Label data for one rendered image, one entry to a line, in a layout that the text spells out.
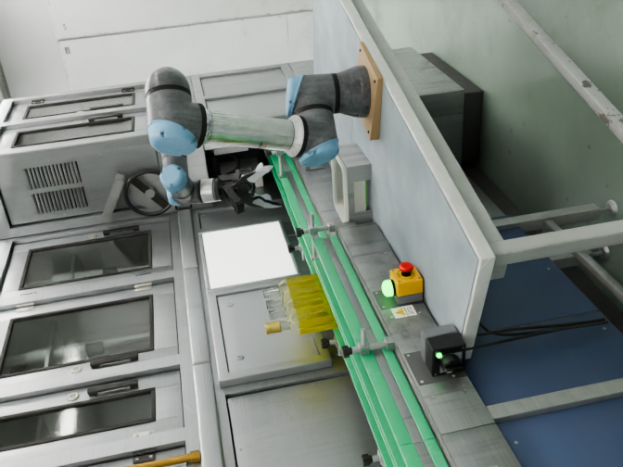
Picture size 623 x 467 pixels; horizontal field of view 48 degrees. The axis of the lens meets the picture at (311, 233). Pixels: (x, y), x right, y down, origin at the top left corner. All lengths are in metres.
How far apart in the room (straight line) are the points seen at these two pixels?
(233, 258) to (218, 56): 3.25
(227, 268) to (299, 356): 0.58
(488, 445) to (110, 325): 1.43
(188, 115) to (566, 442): 1.13
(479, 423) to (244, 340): 0.93
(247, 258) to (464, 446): 1.35
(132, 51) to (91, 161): 2.75
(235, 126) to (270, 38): 3.91
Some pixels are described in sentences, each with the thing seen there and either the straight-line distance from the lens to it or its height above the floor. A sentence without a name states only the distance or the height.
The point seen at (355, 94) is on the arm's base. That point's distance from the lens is 2.01.
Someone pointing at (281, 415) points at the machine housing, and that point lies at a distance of 2.03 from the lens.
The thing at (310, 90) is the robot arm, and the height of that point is 0.94.
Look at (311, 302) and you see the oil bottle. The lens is 2.11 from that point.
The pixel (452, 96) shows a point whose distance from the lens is 3.14.
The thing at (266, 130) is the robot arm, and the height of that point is 1.09.
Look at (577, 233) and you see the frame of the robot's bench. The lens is 1.64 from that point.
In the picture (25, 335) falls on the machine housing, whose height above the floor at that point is 1.94.
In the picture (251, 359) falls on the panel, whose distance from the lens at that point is 2.17.
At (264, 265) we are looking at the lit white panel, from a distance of 2.58.
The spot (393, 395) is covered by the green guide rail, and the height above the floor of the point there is 0.93.
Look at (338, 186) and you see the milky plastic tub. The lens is 2.39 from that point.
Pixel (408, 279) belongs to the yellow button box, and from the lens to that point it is 1.84.
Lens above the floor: 1.28
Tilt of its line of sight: 8 degrees down
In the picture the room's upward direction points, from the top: 99 degrees counter-clockwise
